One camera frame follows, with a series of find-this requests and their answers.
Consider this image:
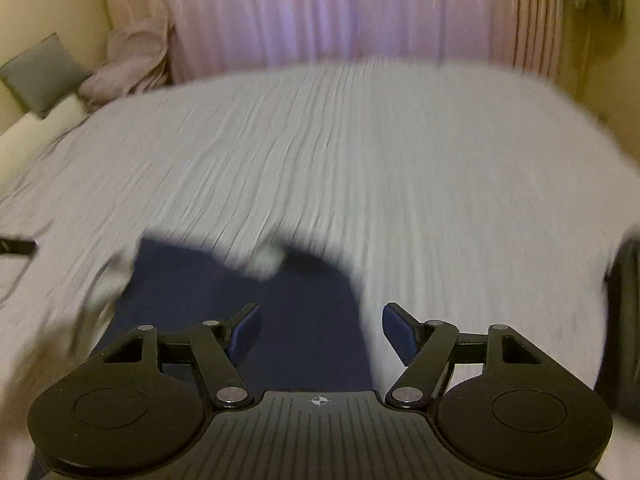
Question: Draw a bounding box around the navy blue garment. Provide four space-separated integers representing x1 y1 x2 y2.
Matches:
96 238 374 394

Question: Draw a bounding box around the white long bolster pillow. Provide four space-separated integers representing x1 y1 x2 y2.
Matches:
0 94 89 184

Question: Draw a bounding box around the grey striped bedspread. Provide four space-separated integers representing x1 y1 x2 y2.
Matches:
1 60 639 479

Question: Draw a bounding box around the grey square pillow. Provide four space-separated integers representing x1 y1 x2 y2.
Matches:
1 34 91 118

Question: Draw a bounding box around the pink crumpled blanket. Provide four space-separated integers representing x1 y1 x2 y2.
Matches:
78 18 171 107

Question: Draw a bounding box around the pink curtain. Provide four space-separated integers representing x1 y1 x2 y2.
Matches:
106 0 564 82

